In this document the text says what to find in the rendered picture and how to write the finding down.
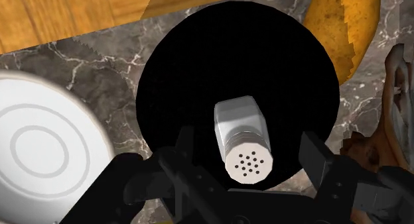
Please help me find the white salt shaker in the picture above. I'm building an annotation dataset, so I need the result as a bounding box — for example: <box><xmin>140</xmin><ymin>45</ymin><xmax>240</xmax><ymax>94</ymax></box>
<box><xmin>214</xmin><ymin>95</ymin><xmax>274</xmax><ymax>185</ymax></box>

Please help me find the yellow banana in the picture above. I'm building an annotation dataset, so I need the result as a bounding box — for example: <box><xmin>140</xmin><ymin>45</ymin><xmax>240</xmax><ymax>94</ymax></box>
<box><xmin>303</xmin><ymin>0</ymin><xmax>382</xmax><ymax>87</ymax></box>

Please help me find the white round plate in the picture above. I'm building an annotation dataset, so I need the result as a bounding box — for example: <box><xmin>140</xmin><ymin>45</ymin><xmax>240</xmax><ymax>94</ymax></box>
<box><xmin>0</xmin><ymin>70</ymin><xmax>116</xmax><ymax>224</ymax></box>

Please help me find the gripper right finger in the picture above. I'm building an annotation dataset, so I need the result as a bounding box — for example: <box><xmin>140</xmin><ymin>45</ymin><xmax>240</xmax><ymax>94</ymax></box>
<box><xmin>298</xmin><ymin>131</ymin><xmax>414</xmax><ymax>224</ymax></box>

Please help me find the black round plate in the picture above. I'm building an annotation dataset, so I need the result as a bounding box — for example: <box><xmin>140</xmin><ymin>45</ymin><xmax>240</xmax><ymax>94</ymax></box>
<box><xmin>135</xmin><ymin>0</ymin><xmax>341</xmax><ymax>192</ymax></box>

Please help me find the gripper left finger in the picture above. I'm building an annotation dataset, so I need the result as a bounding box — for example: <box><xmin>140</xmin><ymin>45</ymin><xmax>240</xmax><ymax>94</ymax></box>
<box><xmin>60</xmin><ymin>125</ymin><xmax>227</xmax><ymax>224</ymax></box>

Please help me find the brown and grey figure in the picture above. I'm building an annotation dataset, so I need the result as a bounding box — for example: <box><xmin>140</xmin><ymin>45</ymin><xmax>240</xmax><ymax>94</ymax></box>
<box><xmin>340</xmin><ymin>43</ymin><xmax>414</xmax><ymax>172</ymax></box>

